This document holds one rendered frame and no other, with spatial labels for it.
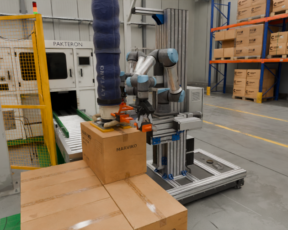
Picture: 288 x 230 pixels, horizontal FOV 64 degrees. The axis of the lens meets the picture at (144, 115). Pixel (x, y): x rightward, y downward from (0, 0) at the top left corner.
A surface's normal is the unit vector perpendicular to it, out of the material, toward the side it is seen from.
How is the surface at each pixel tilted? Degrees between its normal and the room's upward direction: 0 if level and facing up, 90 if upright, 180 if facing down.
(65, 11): 90
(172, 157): 90
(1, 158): 90
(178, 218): 90
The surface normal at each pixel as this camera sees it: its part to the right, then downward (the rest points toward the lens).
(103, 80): -0.21, -0.13
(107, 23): 0.10, -0.09
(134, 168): 0.53, 0.18
